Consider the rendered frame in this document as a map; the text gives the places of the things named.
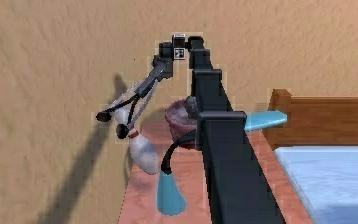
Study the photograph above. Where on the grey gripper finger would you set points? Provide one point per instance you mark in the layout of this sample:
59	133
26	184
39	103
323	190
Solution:
141	111
127	100

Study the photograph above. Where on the reddish brown bedside table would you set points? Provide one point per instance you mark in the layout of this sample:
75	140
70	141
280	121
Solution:
187	163

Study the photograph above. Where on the wooden bed pale blue mattress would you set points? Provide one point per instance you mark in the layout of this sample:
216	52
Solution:
327	183

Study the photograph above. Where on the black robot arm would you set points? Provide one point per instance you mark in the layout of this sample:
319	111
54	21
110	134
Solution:
233	166

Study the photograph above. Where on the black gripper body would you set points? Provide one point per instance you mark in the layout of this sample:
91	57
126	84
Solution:
164	63

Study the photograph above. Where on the white bowling pin red band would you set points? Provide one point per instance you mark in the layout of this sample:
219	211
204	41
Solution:
143	153

